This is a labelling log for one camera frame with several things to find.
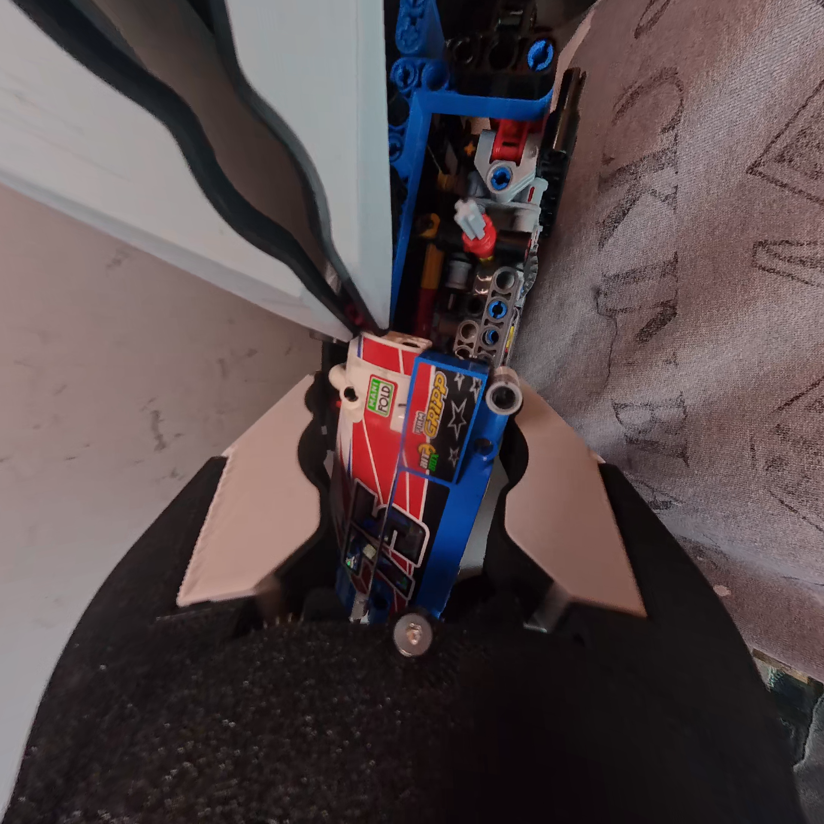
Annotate toy brick race car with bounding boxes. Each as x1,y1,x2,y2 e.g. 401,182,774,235
385,0,583,361

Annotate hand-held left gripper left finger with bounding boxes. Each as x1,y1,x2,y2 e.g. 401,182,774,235
176,375,330,609

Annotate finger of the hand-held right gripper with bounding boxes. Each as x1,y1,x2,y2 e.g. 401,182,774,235
0,0,355,343
211,0,395,330

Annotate grey desk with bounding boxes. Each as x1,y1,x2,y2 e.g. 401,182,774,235
0,183,351,773

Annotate person's grey sweatshirt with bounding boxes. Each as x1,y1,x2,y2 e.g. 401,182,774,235
512,0,824,683

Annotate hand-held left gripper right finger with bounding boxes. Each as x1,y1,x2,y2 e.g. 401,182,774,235
497,376,648,628

